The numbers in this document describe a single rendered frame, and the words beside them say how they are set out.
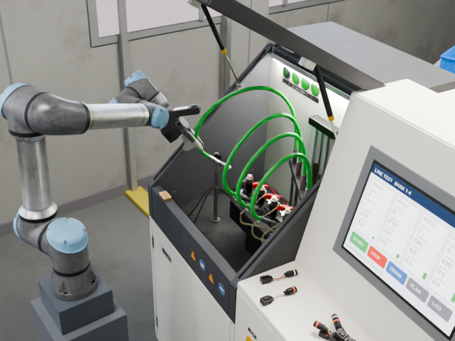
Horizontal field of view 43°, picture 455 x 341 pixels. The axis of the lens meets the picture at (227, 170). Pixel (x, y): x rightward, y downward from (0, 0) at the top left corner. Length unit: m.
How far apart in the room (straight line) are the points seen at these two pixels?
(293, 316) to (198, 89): 2.51
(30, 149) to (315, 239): 0.90
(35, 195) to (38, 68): 1.66
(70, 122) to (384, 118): 0.86
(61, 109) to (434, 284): 1.08
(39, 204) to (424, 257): 1.13
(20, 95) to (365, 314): 1.14
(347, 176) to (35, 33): 2.13
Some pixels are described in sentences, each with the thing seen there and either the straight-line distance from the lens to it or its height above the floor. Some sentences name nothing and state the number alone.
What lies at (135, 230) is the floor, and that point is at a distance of 3.66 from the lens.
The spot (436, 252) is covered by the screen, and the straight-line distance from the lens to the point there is 1.52.
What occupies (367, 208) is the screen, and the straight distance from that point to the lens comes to 1.65.
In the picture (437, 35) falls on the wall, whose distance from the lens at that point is 5.82.
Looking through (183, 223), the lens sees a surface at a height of 0.95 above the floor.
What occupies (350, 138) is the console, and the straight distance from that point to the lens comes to 1.70.
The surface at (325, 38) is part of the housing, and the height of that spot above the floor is 1.50.
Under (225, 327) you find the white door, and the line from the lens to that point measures 2.02.
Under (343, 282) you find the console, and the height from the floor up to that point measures 1.05.
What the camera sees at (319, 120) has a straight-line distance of 2.10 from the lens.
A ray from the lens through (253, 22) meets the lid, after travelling 1.39.
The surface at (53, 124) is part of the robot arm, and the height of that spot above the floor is 1.48.
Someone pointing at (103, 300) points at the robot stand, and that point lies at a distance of 1.94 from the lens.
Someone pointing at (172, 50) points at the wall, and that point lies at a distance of 3.77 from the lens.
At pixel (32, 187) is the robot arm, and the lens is 1.83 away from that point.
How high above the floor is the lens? 2.20
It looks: 31 degrees down
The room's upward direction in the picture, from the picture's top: 2 degrees clockwise
